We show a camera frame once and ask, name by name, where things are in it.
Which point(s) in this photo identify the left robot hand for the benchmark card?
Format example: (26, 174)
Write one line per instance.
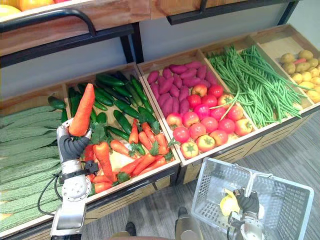
(71, 147)

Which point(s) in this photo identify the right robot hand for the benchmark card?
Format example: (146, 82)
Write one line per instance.
(247, 202)

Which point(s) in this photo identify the grey plastic shopping basket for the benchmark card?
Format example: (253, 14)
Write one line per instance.
(282, 200)

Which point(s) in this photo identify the large orange carrot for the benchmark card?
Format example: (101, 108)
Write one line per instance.
(83, 110)

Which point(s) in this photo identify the yellow vegetable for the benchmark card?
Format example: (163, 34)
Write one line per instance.
(228, 205)

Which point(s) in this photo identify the green cucumber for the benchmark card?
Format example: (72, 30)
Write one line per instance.
(100, 106)
(140, 92)
(64, 115)
(103, 97)
(147, 115)
(123, 122)
(132, 91)
(57, 103)
(110, 80)
(126, 109)
(101, 118)
(118, 133)
(74, 101)
(122, 92)

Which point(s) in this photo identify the green bitter gourd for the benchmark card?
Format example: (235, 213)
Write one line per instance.
(20, 218)
(22, 205)
(27, 168)
(25, 145)
(25, 193)
(22, 113)
(25, 182)
(27, 156)
(22, 132)

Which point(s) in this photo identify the wooden crate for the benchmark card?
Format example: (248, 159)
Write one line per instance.
(272, 42)
(225, 147)
(272, 125)
(160, 172)
(32, 96)

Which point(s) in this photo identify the silver robot leg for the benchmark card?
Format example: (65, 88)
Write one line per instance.
(186, 227)

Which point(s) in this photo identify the red tomato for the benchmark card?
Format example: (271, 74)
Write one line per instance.
(205, 143)
(189, 150)
(218, 113)
(219, 137)
(215, 90)
(199, 90)
(225, 101)
(235, 113)
(174, 120)
(181, 135)
(209, 124)
(201, 111)
(194, 101)
(226, 125)
(190, 119)
(209, 100)
(243, 127)
(197, 130)

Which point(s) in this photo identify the dark robot foot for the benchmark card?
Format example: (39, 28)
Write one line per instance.
(130, 228)

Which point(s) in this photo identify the purple sweet potato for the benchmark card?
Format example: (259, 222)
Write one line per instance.
(201, 72)
(184, 107)
(191, 82)
(174, 91)
(193, 65)
(183, 93)
(211, 78)
(163, 100)
(153, 77)
(178, 69)
(177, 81)
(167, 73)
(155, 91)
(167, 107)
(188, 73)
(166, 85)

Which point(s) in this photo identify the wooden shelf board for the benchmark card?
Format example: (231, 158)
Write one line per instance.
(62, 35)
(180, 7)

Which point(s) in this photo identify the green long bean pile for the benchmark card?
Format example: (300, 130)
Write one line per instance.
(257, 85)

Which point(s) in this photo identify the yellow potato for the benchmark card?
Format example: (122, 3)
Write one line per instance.
(315, 81)
(313, 62)
(313, 96)
(314, 72)
(306, 76)
(306, 85)
(303, 67)
(297, 78)
(287, 58)
(305, 54)
(289, 68)

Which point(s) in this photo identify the orange fruit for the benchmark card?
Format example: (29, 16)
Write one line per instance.
(35, 4)

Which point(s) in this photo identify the yellow fruit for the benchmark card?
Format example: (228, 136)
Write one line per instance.
(8, 11)

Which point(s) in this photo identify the small orange carrot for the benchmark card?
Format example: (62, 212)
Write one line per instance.
(299, 61)

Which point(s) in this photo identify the black wrist camera clamp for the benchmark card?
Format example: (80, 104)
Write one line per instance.
(91, 167)

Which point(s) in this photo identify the black metal shelf frame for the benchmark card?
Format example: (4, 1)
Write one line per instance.
(136, 45)

